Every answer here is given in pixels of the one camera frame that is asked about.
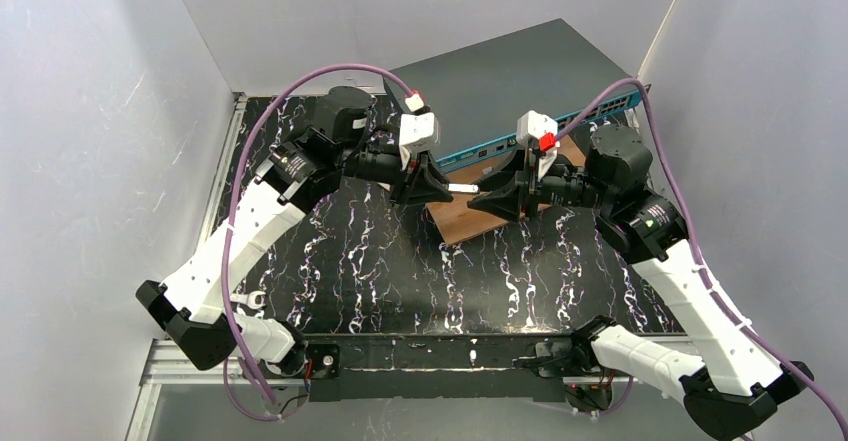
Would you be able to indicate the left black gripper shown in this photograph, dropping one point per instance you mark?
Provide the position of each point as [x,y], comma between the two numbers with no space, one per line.
[411,178]

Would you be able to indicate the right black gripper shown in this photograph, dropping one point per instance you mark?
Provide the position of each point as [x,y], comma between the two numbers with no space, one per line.
[530,186]

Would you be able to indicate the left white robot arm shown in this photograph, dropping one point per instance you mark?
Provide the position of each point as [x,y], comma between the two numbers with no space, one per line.
[193,305]

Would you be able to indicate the grey teal network switch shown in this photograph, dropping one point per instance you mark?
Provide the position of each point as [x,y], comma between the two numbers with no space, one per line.
[479,92]

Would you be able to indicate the silver SFP module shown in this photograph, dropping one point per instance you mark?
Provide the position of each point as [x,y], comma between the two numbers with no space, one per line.
[467,189]

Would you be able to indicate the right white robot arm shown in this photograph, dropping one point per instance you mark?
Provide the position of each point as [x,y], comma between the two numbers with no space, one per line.
[729,385]

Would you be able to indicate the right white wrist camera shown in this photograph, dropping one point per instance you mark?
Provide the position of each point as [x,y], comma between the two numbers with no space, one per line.
[537,132]

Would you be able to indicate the wooden base board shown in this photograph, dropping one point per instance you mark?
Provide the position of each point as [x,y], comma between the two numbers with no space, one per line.
[455,221]

